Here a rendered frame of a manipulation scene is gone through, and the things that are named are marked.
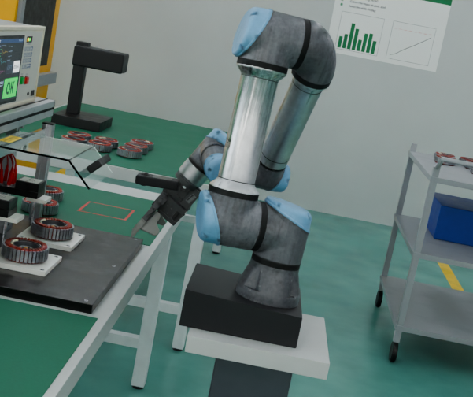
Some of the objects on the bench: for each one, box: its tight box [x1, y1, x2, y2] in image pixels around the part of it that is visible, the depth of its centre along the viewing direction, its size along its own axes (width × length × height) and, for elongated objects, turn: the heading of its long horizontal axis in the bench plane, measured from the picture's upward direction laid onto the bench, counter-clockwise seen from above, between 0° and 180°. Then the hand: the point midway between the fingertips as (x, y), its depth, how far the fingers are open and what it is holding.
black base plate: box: [0, 212, 143, 314], centre depth 234 cm, size 47×64×2 cm
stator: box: [31, 217, 74, 241], centre depth 245 cm, size 11×11×4 cm
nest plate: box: [16, 226, 85, 252], centre depth 245 cm, size 15×15×1 cm
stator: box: [1, 237, 50, 264], centre depth 221 cm, size 11×11×4 cm
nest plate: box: [0, 247, 62, 276], centre depth 221 cm, size 15×15×1 cm
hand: (134, 229), depth 243 cm, fingers open, 14 cm apart
